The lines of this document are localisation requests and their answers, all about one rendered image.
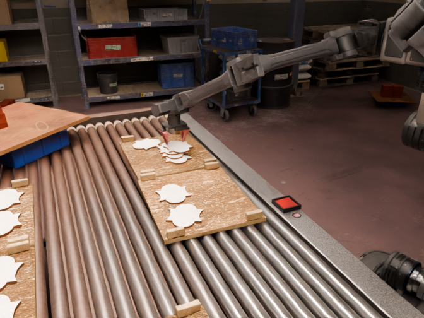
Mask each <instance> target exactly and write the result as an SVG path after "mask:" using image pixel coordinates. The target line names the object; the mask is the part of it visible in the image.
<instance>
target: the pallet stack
mask: <svg viewBox="0 0 424 318"><path fill-rule="evenodd" d="M347 26H350V27H351V29H352V32H354V31H355V30H356V28H357V23H351V24H342V25H324V26H305V27H303V31H302V44H301V47H302V46H305V45H310V44H314V43H317V42H321V41H323V40H324V36H323V35H325V34H326V33H328V32H331V31H335V30H337V29H340V28H343V27H347ZM311 32H313V34H310V33H311ZM309 40H310V42H309ZM378 59H379V62H375V61H372V60H378ZM309 65H310V66H311V68H310V69H309V70H307V71H306V72H307V73H309V74H310V75H311V77H309V78H307V79H309V80H310V83H314V82H317V85H316V86H317V87H327V86H339V85H350V84H357V83H367V82H372V81H377V79H378V76H377V75H378V74H379V73H378V68H379V67H383V66H389V62H385V61H381V60H380V55H378V56H365V55H360V54H357V55H355V56H353V57H350V58H347V59H344V60H342V61H336V62H331V60H330V58H329V57H320V58H315V59H313V60H312V62H310V63H309ZM365 68H368V70H366V69H365ZM368 75H369V77H368V79H367V80H361V81H353V80H354V78H362V77H365V76H368ZM332 80H343V83H333V84H328V83H327V81H332Z"/></svg>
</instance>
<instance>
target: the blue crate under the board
mask: <svg viewBox="0 0 424 318"><path fill-rule="evenodd" d="M67 145H69V138H68V131H67V129H64V130H62V131H59V132H57V133H55V134H52V135H50V136H47V137H45V138H42V139H40V140H38V141H35V142H33V143H30V144H28V145H26V146H23V147H21V148H18V149H16V150H13V151H10V152H9V153H6V154H4V155H1V156H0V164H2V165H5V166H8V167H12V168H15V169H17V168H20V167H22V166H24V165H26V164H28V163H30V162H33V161H35V160H37V159H39V158H42V157H43V156H45V155H48V154H50V153H52V152H55V151H57V150H59V149H61V148H63V147H65V146H67Z"/></svg>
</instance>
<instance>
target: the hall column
mask: <svg viewBox="0 0 424 318"><path fill-rule="evenodd" d="M304 11H305V0H290V15H289V24H288V37H289V38H294V39H295V40H296V42H295V48H298V47H301V44H302V31H303V19H304ZM298 71H299V63H297V64H294V65H293V74H292V85H291V96H290V99H294V98H304V97H305V95H303V94H302V92H300V93H298V92H297V84H298Z"/></svg>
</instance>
